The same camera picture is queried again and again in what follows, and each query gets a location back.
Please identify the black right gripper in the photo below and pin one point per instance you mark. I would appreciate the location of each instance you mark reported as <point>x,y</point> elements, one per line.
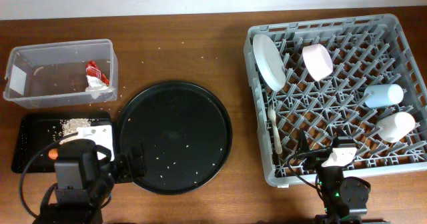
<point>315,159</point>

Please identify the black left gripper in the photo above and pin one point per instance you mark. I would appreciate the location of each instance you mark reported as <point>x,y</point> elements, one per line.
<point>127,172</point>

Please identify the white plastic fork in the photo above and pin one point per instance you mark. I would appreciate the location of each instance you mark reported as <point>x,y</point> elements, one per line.
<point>272,118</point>

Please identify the round black tray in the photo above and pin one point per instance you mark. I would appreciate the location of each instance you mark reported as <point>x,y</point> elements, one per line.
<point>185,133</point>

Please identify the cream cup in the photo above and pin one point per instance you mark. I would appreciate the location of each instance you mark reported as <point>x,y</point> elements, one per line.
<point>396,126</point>

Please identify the white tissue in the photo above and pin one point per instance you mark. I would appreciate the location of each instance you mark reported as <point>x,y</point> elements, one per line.
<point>96,87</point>

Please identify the blue cup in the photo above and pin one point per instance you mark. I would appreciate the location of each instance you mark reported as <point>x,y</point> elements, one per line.
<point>383,95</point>

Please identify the pink bowl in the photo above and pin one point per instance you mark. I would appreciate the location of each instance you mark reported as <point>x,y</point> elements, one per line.
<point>317,61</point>

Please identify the grey plate with food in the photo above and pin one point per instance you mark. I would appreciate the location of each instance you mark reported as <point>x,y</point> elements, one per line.
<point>269,62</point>

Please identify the red snack wrapper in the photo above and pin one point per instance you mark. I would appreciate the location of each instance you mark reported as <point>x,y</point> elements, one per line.
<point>93,70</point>

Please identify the orange carrot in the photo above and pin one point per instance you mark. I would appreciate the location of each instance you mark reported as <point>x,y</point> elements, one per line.
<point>53,154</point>

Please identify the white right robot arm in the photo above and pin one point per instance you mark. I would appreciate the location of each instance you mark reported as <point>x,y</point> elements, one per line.
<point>344,198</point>

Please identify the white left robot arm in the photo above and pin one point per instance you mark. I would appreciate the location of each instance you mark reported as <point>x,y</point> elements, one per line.
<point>86,168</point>

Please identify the grey dishwasher rack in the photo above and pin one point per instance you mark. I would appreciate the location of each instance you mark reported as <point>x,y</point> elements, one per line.
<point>365,50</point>

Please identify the clear plastic waste bin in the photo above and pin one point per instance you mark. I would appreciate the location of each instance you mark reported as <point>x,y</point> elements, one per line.
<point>54,74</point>

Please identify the pile of rice scraps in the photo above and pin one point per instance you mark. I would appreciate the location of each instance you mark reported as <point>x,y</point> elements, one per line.
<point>68,126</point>

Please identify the black square bin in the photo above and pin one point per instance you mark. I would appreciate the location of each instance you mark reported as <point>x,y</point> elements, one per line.
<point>37,130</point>

